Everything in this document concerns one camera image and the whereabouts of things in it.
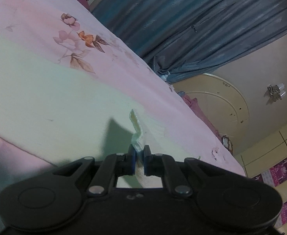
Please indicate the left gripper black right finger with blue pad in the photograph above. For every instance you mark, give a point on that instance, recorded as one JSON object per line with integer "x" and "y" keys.
{"x": 165, "y": 167}

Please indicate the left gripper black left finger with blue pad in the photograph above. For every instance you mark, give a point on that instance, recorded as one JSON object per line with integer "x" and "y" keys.
{"x": 109, "y": 170}

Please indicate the pale yellow-green cloth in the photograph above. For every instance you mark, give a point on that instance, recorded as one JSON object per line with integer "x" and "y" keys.
{"x": 52, "y": 113}

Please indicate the small framed mirror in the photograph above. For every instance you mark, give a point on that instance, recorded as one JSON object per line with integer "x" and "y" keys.
{"x": 227, "y": 143}

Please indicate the blue curtain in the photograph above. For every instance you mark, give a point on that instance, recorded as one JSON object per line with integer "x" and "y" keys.
{"x": 179, "y": 39}

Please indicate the pink floral bed sheet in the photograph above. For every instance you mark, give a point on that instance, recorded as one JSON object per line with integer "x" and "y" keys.
{"x": 64, "y": 28}

